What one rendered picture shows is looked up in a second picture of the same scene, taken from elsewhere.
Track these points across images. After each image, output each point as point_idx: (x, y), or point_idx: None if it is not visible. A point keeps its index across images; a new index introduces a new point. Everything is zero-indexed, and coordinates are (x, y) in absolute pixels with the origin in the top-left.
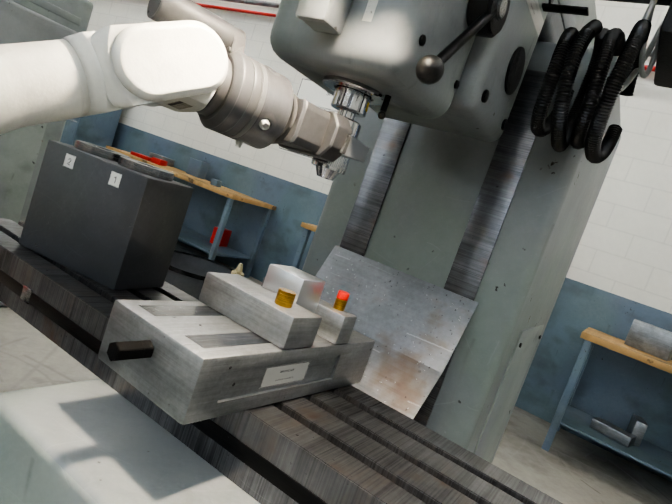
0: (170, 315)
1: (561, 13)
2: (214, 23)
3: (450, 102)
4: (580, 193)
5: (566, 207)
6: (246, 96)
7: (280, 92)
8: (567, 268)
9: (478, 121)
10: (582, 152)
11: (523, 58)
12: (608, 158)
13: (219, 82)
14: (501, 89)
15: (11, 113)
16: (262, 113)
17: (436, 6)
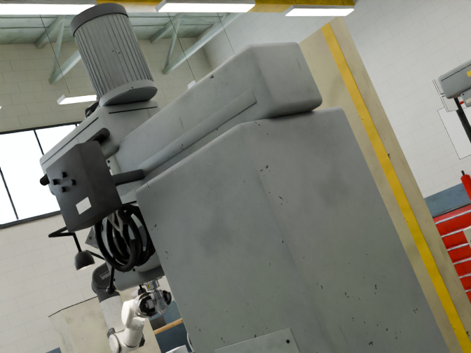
0: None
1: (156, 167)
2: (134, 293)
3: (137, 275)
4: (190, 244)
5: (175, 270)
6: (134, 310)
7: (136, 303)
8: (279, 266)
9: (149, 267)
10: (154, 246)
11: (142, 228)
12: (224, 171)
13: (127, 313)
14: (144, 249)
15: (128, 337)
16: (137, 312)
17: (111, 267)
